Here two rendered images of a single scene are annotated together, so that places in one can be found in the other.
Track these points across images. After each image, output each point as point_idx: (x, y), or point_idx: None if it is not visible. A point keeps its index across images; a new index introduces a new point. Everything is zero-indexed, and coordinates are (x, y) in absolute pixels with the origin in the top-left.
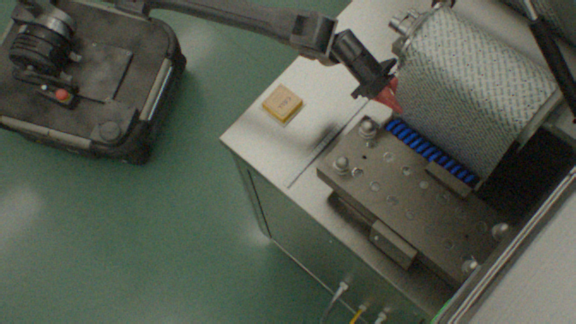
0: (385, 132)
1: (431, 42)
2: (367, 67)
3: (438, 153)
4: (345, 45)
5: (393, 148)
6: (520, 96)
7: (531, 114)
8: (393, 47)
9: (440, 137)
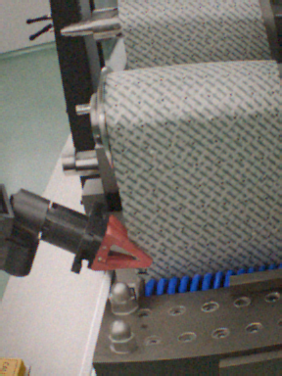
0: (148, 298)
1: (127, 85)
2: (69, 213)
3: (229, 270)
4: (25, 199)
5: (172, 303)
6: (256, 70)
7: (277, 77)
8: (85, 200)
9: (218, 248)
